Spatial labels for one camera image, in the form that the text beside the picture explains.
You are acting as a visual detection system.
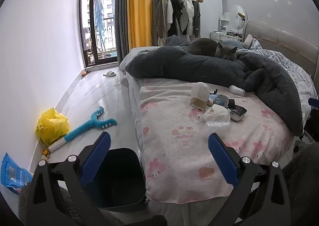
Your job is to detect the dark plastic bin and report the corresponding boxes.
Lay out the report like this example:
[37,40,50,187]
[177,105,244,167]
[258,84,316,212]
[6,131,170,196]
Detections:
[86,148,147,213]

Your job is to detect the white tissue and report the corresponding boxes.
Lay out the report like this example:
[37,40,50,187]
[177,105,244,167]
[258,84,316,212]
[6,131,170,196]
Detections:
[203,104,231,123]

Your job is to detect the white plastic roll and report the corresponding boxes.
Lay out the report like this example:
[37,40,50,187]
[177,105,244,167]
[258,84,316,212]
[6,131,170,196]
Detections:
[229,85,246,96]

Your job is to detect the pink printed blanket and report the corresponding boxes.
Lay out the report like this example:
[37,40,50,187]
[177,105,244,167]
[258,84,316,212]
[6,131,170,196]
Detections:
[140,77,296,204]

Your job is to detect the round mirror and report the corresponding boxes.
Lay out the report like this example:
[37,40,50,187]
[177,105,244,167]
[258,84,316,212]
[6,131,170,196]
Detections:
[232,5,247,32]

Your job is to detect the black jacket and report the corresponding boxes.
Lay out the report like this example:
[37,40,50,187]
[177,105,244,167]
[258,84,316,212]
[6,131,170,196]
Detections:
[166,0,186,37]

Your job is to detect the wavy patterned duvet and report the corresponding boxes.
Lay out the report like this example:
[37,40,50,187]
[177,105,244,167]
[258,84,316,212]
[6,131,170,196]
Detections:
[237,39,315,117]

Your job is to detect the blue printed packet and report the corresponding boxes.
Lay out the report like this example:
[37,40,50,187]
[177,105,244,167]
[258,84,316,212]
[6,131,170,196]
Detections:
[0,152,34,194]

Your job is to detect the black tissue packet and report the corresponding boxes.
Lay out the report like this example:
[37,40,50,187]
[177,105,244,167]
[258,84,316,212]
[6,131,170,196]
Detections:
[228,99,248,122]

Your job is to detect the yellow curtain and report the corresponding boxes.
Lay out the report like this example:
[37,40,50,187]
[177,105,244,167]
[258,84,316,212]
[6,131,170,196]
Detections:
[127,0,153,49]

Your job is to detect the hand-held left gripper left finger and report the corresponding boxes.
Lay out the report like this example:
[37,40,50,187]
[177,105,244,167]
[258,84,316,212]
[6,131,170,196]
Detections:
[25,131,111,226]

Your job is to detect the blue plastic wrapper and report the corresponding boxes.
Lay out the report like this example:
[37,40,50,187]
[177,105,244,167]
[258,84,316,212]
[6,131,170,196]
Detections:
[211,94,230,107]

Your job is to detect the black framed glass door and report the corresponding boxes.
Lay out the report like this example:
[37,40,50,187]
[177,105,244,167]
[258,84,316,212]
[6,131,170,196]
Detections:
[79,0,119,68]

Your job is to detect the grey fluffy blanket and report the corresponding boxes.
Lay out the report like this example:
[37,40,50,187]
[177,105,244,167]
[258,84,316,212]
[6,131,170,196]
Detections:
[125,35,306,137]

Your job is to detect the bed mattress grey sheet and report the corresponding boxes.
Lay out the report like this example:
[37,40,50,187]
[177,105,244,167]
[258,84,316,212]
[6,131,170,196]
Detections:
[119,47,155,216]

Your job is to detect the beige leather headboard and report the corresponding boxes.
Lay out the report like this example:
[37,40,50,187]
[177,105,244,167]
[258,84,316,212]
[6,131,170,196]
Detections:
[244,20,319,82]

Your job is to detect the white shirt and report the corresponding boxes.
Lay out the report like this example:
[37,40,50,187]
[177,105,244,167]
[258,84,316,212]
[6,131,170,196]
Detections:
[166,0,174,26]

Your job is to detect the blue white plush stick toy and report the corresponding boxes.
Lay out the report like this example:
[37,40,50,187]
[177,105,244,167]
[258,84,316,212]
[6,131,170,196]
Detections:
[48,107,117,152]

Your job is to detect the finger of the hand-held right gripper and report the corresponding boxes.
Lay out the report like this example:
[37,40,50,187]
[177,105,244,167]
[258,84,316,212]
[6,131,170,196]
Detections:
[308,98,319,112]

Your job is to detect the beige coat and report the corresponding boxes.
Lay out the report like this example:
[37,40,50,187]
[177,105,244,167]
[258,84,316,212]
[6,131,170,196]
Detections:
[157,0,168,40]

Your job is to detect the blue hanging garment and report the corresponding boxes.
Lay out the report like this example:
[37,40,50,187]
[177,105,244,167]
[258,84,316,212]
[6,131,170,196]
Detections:
[93,0,105,32]

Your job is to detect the yellow plastic bag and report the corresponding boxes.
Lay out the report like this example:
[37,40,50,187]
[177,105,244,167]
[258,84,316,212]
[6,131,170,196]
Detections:
[35,107,70,146]

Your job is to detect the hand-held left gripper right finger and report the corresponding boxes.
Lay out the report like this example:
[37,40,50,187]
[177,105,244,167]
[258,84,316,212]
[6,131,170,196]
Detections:
[208,133,292,226]

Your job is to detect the clear plastic wrap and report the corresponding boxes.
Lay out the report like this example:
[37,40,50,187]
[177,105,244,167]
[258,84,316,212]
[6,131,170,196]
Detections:
[204,121,231,127]

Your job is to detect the white desktop shelf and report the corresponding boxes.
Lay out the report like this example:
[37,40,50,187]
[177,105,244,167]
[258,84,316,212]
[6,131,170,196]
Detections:
[219,18,234,33]

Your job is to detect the grey cat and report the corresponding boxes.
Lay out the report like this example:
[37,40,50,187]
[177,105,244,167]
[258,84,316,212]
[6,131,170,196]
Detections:
[187,38,238,61]

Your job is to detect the dark grey garment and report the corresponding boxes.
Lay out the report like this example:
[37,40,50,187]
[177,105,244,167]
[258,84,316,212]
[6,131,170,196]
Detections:
[192,0,201,38]

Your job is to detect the white dressing table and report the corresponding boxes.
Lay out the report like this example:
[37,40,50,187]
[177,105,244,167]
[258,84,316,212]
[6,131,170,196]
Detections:
[209,30,244,43]

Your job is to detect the white jacket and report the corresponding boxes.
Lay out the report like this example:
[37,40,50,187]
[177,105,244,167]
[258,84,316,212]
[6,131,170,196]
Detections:
[179,0,195,37]

